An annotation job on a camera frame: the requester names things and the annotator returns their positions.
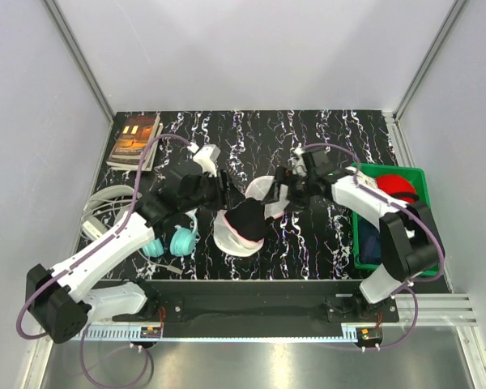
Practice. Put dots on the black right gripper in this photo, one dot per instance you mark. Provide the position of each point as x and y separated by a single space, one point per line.
296 203

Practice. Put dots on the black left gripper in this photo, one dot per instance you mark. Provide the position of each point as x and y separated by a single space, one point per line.
221 201

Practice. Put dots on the black bra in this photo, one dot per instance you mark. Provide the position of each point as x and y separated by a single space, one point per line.
248 221

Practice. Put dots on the white pink mesh laundry bag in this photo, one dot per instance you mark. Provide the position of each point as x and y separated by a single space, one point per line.
227 237

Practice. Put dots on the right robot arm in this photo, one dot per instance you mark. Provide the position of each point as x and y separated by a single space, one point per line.
409 239

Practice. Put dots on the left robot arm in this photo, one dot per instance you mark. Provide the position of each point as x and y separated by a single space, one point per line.
63 300

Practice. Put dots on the teal cat-ear headphones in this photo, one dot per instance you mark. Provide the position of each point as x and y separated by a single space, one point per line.
182 243

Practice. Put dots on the paperback book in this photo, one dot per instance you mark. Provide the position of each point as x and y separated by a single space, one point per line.
136 132

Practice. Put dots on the blue garment in bin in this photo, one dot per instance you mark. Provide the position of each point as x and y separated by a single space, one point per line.
369 243

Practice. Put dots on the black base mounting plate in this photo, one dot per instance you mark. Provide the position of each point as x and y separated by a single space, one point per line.
225 310

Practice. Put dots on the red garment in bin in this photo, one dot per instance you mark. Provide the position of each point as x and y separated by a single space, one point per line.
397 187

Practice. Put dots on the white headphones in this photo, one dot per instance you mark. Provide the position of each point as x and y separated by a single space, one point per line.
113 201

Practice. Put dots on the green plastic bin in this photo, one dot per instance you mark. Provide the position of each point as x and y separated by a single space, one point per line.
414 175

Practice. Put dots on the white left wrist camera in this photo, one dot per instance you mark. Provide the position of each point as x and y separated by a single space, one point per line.
206 157

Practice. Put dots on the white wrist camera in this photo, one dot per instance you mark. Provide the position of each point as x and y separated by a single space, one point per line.
206 157
299 167

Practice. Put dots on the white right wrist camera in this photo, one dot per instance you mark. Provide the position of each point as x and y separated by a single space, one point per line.
299 167

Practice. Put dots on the grey usb cable plug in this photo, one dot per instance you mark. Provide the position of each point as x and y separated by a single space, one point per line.
173 269

